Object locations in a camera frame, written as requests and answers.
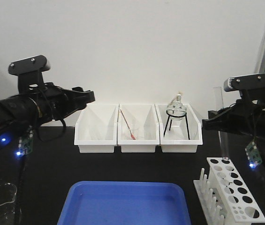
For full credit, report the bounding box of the green circuit board left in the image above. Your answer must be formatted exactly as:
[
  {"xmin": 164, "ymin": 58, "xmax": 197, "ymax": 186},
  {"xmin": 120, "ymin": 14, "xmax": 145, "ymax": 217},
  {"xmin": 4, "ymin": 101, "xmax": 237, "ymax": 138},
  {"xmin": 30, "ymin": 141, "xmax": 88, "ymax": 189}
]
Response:
[{"xmin": 245, "ymin": 141, "xmax": 262, "ymax": 169}]

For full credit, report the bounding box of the blue plastic tray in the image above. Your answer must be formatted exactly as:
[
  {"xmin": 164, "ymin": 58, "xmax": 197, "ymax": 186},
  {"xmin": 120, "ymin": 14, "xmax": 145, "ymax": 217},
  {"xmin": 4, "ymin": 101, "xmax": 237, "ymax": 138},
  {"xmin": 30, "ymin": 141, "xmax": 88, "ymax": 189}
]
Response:
[{"xmin": 57, "ymin": 181, "xmax": 191, "ymax": 225}]

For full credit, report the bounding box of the green circuit board right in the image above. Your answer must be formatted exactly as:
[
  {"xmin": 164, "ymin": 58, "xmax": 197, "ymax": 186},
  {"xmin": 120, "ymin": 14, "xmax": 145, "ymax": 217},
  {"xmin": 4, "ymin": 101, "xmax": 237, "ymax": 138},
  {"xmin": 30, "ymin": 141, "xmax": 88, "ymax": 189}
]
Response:
[{"xmin": 15, "ymin": 126, "xmax": 33, "ymax": 157}]

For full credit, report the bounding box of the white test tube rack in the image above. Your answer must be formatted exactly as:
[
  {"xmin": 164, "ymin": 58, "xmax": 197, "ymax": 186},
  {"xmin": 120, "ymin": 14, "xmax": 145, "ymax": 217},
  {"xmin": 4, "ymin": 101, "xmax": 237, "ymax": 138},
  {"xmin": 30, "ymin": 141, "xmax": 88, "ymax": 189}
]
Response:
[{"xmin": 193, "ymin": 157, "xmax": 265, "ymax": 225}]

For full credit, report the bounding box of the middle white storage bin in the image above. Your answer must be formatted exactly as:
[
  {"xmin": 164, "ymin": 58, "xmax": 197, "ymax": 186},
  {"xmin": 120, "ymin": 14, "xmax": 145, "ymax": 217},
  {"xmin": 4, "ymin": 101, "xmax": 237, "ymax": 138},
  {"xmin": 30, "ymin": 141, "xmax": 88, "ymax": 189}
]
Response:
[{"xmin": 117, "ymin": 104, "xmax": 160, "ymax": 153}]

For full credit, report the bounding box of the red striped glass rod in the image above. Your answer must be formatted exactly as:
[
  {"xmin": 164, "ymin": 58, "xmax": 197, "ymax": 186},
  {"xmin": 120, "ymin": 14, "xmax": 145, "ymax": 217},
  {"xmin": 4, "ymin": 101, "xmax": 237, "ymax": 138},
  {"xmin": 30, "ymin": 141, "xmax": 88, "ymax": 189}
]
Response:
[{"xmin": 120, "ymin": 109, "xmax": 136, "ymax": 140}]

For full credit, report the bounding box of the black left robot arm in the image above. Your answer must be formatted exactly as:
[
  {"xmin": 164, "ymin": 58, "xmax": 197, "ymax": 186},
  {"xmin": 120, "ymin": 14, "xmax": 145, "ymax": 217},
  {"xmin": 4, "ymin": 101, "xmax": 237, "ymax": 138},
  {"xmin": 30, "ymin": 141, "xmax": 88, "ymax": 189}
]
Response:
[{"xmin": 0, "ymin": 82, "xmax": 95, "ymax": 150}]

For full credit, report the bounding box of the clear glass test tube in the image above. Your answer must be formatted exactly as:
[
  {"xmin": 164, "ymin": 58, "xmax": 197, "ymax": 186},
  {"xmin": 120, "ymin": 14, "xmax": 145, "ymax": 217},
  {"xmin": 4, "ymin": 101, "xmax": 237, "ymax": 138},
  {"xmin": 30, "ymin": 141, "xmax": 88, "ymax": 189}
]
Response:
[{"xmin": 213, "ymin": 86, "xmax": 229, "ymax": 160}]

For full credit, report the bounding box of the white storage bin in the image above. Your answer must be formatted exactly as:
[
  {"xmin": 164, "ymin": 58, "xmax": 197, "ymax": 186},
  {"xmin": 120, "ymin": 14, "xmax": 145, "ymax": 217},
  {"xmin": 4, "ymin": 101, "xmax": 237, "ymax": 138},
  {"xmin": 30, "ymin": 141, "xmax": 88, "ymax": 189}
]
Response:
[
  {"xmin": 117, "ymin": 104, "xmax": 160, "ymax": 153},
  {"xmin": 155, "ymin": 104, "xmax": 203, "ymax": 153},
  {"xmin": 74, "ymin": 104, "xmax": 119, "ymax": 153}
]

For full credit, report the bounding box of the small glass beaker in bin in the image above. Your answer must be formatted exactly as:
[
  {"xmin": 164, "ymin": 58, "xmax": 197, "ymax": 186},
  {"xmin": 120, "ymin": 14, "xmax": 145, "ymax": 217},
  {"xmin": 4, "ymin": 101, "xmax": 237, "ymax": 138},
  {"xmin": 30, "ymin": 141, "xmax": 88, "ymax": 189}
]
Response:
[{"xmin": 126, "ymin": 128, "xmax": 140, "ymax": 140}]

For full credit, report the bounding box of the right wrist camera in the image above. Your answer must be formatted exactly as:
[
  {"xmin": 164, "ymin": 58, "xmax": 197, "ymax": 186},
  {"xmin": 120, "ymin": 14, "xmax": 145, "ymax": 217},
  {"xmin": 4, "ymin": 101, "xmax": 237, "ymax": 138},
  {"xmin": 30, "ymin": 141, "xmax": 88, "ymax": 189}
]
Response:
[{"xmin": 223, "ymin": 74, "xmax": 265, "ymax": 107}]

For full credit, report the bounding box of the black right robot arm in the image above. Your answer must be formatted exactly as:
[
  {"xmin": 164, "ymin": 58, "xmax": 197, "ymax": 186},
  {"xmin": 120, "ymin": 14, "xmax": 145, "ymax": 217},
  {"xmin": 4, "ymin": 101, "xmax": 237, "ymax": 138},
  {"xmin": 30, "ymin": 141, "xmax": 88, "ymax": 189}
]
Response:
[{"xmin": 202, "ymin": 99, "xmax": 265, "ymax": 163}]

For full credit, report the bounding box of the right white storage bin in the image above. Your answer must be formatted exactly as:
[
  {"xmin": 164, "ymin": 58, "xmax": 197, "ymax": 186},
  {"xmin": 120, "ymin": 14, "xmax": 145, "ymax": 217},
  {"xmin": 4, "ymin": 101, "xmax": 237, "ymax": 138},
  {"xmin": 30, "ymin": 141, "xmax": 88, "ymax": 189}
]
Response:
[{"xmin": 155, "ymin": 104, "xmax": 203, "ymax": 153}]

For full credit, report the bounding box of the left white storage bin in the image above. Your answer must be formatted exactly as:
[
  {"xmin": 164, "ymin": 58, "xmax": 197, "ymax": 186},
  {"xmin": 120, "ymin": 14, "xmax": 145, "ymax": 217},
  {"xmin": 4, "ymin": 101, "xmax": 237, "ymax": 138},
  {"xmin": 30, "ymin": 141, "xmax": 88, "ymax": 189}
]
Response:
[{"xmin": 74, "ymin": 104, "xmax": 119, "ymax": 153}]

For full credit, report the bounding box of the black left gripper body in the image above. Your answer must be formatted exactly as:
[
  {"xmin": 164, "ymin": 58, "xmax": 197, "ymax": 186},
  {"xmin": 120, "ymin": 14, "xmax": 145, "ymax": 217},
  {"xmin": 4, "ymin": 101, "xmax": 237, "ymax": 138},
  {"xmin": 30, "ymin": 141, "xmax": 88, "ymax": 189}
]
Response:
[{"xmin": 37, "ymin": 82, "xmax": 95, "ymax": 123}]

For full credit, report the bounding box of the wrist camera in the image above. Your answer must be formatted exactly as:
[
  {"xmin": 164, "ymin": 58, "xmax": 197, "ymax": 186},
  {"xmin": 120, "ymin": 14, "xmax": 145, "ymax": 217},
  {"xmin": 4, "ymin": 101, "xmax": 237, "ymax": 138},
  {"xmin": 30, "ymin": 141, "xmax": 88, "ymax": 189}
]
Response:
[
  {"xmin": 8, "ymin": 55, "xmax": 51, "ymax": 94},
  {"xmin": 223, "ymin": 74, "xmax": 265, "ymax": 107}
]

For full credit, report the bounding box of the green circuit board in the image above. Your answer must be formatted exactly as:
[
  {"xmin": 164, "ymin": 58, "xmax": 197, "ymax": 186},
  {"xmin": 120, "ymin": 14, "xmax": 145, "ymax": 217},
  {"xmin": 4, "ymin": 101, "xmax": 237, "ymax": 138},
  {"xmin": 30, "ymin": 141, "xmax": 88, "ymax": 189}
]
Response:
[
  {"xmin": 15, "ymin": 126, "xmax": 33, "ymax": 157},
  {"xmin": 245, "ymin": 141, "xmax": 262, "ymax": 169}
]

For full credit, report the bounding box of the black tripod stand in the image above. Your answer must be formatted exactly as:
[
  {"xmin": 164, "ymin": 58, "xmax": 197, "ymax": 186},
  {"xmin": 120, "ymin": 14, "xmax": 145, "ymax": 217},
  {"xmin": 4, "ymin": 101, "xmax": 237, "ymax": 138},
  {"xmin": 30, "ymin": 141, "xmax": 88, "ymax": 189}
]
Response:
[{"xmin": 163, "ymin": 110, "xmax": 190, "ymax": 140}]

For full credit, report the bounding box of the round glass flask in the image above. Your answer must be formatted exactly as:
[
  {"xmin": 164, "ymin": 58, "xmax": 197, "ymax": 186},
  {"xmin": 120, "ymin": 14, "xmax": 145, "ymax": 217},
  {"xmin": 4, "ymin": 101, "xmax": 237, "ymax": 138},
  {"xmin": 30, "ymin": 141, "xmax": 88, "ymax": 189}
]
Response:
[{"xmin": 166, "ymin": 93, "xmax": 187, "ymax": 121}]

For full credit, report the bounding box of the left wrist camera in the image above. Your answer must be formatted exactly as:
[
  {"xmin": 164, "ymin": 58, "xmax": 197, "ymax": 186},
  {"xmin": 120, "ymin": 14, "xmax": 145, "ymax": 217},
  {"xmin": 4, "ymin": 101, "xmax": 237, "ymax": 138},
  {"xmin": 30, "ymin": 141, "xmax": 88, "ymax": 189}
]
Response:
[{"xmin": 8, "ymin": 55, "xmax": 51, "ymax": 94}]

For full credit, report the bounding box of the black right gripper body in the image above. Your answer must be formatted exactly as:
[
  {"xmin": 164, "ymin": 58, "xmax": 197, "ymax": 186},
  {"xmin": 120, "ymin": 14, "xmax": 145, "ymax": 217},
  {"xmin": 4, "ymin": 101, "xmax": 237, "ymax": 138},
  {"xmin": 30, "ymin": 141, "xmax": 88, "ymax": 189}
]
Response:
[{"xmin": 202, "ymin": 99, "xmax": 264, "ymax": 136}]

